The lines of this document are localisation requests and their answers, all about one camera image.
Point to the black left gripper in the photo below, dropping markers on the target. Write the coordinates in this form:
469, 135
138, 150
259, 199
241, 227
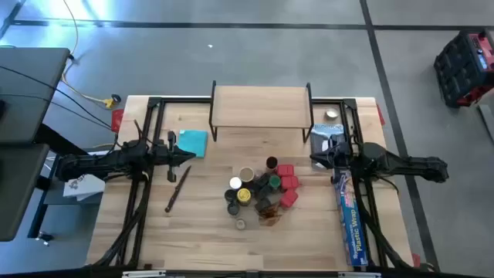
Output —
171, 156

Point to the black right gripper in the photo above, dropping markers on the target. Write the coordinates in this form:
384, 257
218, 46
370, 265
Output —
343, 160

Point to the red spice tin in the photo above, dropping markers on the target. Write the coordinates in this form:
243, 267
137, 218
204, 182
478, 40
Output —
288, 198
285, 170
289, 182

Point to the white lid spice jar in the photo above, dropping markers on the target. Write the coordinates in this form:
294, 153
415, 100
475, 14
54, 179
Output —
235, 182

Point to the dark green spice tin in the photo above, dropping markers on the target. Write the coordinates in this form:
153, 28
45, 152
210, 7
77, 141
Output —
265, 192
262, 179
262, 204

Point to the beige lid spice jar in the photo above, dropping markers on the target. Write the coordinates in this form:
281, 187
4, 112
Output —
246, 174

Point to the taco seasoning packet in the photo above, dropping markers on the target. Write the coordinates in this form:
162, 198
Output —
270, 221
275, 209

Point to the yellow lid spice jar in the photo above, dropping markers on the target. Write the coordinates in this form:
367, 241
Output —
243, 195

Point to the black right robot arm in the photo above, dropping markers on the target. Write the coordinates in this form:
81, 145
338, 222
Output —
405, 164

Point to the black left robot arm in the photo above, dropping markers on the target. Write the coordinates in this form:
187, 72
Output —
96, 162

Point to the teal cloth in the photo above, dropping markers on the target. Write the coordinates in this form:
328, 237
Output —
193, 143

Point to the black kitchen knife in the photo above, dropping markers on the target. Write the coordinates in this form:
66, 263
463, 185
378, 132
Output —
175, 193

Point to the small silver tin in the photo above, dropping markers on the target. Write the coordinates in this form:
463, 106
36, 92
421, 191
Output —
332, 114

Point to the red clamp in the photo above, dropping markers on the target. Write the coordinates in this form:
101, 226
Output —
117, 120
415, 260
381, 116

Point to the black lid green herb jar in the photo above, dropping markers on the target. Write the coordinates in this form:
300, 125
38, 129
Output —
233, 209

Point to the blue plastic wrap box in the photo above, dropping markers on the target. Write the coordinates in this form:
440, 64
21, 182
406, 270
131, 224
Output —
353, 228

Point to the cork lid saffron jar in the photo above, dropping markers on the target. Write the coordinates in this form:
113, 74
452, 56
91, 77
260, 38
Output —
240, 224

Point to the black plug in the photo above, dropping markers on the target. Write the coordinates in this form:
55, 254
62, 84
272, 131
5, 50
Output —
116, 98

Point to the yellow plug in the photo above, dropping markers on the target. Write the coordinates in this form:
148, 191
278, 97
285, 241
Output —
109, 103

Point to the black desk base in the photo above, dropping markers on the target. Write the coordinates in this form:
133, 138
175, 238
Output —
50, 135

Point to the desk caster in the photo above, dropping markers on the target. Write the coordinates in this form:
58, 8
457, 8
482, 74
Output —
45, 237

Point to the red and black tool crate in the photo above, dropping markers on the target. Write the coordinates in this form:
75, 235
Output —
459, 69

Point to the grey desk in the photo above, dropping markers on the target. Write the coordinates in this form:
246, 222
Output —
19, 193
23, 116

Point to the black aluminium table frame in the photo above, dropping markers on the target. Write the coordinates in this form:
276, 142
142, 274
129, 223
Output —
185, 100

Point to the wooden shelf with black frame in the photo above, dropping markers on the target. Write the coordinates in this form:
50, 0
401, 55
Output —
260, 106

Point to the silver bracket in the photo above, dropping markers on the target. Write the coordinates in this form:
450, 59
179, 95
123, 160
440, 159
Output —
359, 275
143, 274

